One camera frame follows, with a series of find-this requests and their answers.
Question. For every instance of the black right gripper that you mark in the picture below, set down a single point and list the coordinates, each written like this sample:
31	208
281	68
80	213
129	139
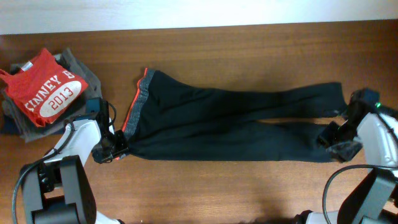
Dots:
341	154

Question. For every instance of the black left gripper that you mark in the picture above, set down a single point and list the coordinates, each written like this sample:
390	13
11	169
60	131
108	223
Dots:
101	156

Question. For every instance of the black leggings with red waistband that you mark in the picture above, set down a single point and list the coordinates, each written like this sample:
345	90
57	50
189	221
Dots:
169	120

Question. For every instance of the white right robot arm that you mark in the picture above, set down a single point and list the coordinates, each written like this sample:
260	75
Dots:
374	128

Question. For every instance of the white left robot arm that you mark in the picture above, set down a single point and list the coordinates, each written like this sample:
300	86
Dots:
55	188

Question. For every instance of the red printed t-shirt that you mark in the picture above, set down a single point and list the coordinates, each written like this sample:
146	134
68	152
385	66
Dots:
43	89

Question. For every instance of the gray folded garment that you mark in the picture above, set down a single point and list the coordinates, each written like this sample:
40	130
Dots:
17	123

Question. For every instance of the dark blue folded garment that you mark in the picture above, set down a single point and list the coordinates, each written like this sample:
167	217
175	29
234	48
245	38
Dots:
92	108

